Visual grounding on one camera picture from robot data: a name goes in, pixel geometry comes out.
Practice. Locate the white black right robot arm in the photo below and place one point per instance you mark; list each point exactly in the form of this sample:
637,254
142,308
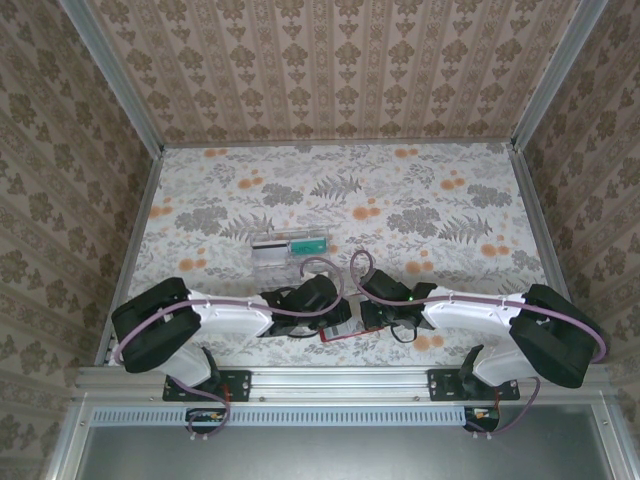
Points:
470,315

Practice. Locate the thin aluminium rail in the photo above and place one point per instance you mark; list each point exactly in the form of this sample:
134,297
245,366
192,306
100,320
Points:
340,144

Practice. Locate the grey metal sheet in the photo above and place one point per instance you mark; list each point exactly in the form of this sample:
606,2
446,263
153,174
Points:
325,455

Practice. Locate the aluminium side rail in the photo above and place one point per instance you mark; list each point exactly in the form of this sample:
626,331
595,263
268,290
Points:
142,215
538,215

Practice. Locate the clear acrylic box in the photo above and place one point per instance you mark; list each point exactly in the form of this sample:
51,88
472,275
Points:
270,275

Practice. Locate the teal VIP card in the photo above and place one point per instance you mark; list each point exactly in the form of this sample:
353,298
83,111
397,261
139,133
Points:
307,247

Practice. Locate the floral white tablecloth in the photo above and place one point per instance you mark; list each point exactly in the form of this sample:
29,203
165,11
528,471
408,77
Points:
425,200

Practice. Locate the wide aluminium base rail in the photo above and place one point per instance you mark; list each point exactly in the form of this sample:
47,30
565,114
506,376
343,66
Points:
340,382

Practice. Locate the white plastic card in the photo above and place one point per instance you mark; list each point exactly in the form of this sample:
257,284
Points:
270,256

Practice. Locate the aluminium frame post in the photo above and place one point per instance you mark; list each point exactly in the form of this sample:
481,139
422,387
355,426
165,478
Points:
119,80
555,75

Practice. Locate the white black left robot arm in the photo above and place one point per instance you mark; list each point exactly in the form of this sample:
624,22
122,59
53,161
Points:
225,320

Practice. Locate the red-framed tablet device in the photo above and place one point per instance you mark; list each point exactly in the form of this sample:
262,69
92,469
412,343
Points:
350,336

